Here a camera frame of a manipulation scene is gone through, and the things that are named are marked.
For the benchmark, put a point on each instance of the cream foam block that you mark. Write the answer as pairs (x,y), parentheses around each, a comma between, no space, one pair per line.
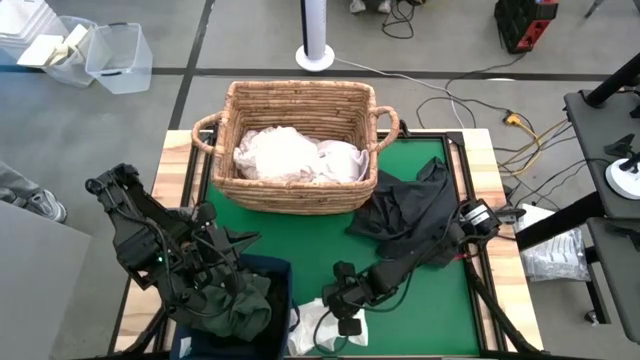
(76,36)

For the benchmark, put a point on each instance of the black stand pole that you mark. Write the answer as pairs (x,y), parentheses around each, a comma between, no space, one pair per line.
(612,82)

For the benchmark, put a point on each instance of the black stand leg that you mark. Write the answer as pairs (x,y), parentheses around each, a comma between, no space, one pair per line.
(555,225)

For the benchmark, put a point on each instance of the dark green garment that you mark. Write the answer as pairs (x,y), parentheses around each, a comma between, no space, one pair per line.
(245,310)

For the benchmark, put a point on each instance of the empty clear plastic bin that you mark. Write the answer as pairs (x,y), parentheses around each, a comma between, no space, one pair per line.
(120,60)

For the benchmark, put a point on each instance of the white round device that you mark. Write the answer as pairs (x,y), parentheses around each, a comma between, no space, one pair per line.
(622,182)

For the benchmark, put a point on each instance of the woven wicker basket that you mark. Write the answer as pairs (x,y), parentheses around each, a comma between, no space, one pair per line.
(300,197)

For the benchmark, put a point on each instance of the person's shoe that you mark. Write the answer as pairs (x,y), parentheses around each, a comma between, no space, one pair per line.
(357,5)
(384,5)
(47,207)

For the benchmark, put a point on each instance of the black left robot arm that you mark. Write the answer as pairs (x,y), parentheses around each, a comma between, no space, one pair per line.
(125,210)

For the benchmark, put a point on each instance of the white lace garment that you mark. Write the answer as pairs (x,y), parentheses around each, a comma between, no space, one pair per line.
(275,152)

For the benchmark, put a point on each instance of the black side table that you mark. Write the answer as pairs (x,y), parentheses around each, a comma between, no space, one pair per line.
(595,130)

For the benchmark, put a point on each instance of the small red tag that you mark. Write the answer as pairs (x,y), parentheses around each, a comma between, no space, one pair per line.
(462,256)

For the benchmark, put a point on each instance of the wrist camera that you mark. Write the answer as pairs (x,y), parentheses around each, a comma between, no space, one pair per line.
(350,327)
(205,214)

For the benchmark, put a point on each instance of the white foam sheet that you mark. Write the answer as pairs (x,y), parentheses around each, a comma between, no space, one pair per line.
(40,50)

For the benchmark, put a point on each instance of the black object on side table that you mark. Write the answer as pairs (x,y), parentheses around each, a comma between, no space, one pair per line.
(620,147)

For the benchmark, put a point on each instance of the dark grey garment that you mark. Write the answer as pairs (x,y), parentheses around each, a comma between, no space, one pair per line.
(405,210)

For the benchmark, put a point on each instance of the white thin garment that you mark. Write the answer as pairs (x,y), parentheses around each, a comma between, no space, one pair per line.
(305,325)

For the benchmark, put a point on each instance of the white tower fan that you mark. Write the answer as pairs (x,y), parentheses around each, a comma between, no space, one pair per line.
(314,25)

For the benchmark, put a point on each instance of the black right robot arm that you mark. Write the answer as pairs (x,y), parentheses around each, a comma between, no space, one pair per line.
(425,250)

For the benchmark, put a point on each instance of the red and black tool case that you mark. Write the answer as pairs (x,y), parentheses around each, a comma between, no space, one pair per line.
(515,25)

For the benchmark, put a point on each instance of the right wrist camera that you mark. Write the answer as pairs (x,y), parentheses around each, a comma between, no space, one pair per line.
(350,327)

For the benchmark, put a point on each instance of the yellow power plug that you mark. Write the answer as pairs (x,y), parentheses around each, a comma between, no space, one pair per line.
(512,119)

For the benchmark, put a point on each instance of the off-white large shirt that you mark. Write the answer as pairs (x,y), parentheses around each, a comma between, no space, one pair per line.
(345,162)

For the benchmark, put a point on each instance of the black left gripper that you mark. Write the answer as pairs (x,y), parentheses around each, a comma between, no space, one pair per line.
(187,252)

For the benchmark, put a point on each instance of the black aluminium table frame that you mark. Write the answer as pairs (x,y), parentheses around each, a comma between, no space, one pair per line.
(425,135)

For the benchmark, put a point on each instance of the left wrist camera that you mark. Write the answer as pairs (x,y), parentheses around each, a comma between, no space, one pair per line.
(205,214)

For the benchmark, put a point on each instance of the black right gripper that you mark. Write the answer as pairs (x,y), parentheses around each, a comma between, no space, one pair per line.
(352,295)

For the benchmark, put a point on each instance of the person's leg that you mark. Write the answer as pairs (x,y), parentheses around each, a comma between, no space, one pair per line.
(12,182)

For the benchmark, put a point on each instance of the navy fabric bin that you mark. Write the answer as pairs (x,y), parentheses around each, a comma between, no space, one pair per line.
(200,347)

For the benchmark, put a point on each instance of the clear plastic bag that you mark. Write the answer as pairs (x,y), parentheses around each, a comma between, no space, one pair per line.
(555,255)

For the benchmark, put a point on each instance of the green table mat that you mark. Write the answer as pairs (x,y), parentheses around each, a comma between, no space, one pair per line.
(320,235)

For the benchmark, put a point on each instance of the grey board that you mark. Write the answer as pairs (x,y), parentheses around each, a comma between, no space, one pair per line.
(40,290)

